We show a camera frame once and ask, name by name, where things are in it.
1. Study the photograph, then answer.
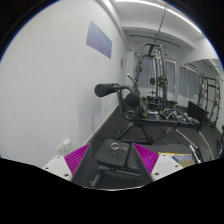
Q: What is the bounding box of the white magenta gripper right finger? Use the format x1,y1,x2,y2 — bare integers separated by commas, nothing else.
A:
132,143,182,182

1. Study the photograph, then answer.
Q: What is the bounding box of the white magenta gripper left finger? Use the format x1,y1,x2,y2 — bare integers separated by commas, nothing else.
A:
42,144,91,181

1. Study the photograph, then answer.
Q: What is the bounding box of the colourful patterned towel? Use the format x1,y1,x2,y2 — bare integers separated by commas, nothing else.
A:
166,152,195,167

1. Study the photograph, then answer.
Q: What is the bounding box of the black padded weight bench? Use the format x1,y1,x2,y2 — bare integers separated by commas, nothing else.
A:
88,82,196,188

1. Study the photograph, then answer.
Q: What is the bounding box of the silver spring collar clip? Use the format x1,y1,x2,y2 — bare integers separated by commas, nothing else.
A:
111,143,128,154

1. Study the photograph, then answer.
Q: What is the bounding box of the grey window curtain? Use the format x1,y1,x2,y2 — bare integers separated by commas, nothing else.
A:
135,54,176,93

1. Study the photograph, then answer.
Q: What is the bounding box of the white wall socket box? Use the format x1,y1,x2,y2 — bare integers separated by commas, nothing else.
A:
56,139,71,154

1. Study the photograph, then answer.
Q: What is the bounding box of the black cable weight machine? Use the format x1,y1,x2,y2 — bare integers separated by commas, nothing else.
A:
135,43,175,120

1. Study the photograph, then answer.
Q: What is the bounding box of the large wall mirror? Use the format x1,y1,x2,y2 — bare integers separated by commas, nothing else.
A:
176,58,224,148

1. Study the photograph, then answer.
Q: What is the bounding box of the purple wall poster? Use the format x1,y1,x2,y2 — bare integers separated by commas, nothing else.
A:
86,21,112,58

